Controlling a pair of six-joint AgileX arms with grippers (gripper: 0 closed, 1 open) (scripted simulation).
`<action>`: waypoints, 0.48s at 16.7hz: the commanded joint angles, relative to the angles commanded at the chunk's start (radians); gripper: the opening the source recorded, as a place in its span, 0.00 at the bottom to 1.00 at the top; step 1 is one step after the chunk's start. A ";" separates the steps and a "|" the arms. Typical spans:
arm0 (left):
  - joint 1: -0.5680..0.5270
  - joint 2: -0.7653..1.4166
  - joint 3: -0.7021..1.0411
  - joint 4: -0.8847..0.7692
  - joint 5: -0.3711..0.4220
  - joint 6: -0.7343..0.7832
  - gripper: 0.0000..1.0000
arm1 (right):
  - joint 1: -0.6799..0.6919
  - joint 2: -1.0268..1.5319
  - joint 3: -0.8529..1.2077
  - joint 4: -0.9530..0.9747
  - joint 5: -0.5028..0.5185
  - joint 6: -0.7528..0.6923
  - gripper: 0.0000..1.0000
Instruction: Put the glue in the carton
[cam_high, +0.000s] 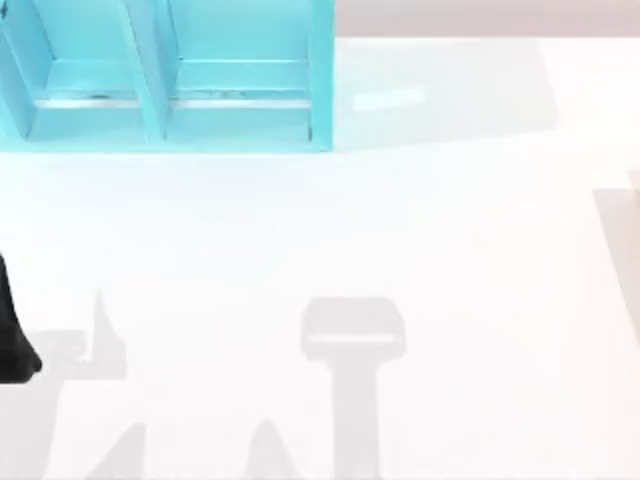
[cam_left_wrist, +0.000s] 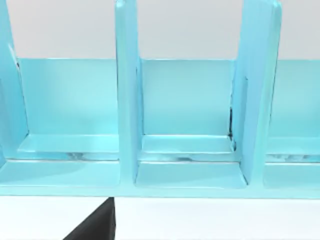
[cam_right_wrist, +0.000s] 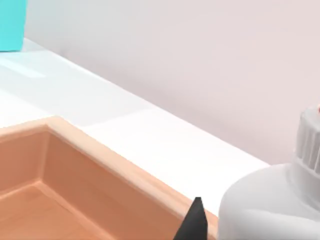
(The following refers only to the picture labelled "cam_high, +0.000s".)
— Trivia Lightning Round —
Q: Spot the light blue rack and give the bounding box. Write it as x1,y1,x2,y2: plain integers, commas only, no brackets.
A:
0,0,335,153

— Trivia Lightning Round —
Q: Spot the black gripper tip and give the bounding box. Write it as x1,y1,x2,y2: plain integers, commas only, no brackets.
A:
0,255,43,386

